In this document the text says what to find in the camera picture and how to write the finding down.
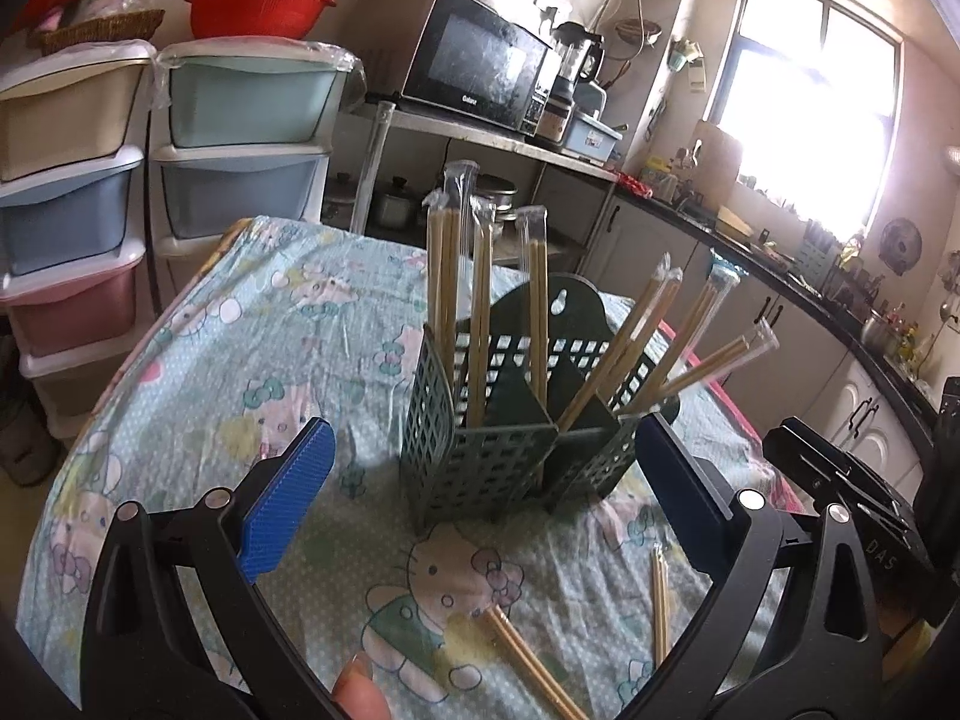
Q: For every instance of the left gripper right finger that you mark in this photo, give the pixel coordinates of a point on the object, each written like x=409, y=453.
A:
x=788, y=628

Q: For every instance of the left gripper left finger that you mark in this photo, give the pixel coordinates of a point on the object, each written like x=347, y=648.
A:
x=175, y=626

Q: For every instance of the white kitchen cabinets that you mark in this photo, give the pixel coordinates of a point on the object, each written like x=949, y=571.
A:
x=819, y=372

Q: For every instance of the kitchen window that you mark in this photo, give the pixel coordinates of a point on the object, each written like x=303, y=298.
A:
x=810, y=92

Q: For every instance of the left hand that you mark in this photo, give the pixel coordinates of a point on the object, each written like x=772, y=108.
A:
x=357, y=694

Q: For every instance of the wrapped chopsticks on table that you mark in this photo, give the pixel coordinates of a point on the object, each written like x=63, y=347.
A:
x=532, y=668

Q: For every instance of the Hello Kitty tablecloth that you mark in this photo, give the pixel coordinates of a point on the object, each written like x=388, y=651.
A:
x=298, y=321

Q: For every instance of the green plastic utensil basket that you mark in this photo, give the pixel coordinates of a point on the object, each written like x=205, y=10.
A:
x=517, y=458

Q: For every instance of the stacked metal pots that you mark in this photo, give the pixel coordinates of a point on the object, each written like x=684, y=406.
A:
x=396, y=205

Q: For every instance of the right plastic drawer tower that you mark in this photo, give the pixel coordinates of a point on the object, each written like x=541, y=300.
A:
x=241, y=127

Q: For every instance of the plastic drawer tower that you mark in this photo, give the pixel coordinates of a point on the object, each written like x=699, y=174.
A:
x=75, y=281
x=241, y=127

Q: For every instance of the left plastic drawer tower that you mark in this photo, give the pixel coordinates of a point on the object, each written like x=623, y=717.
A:
x=75, y=281

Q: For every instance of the blue plastic tray box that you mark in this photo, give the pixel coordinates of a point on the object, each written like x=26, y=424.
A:
x=589, y=139

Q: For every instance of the black blender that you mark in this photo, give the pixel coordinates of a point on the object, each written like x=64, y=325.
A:
x=581, y=55

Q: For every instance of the red plastic bowl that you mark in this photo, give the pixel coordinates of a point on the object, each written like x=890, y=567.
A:
x=271, y=18

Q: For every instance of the black microwave oven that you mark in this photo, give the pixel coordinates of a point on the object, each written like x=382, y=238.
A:
x=458, y=55

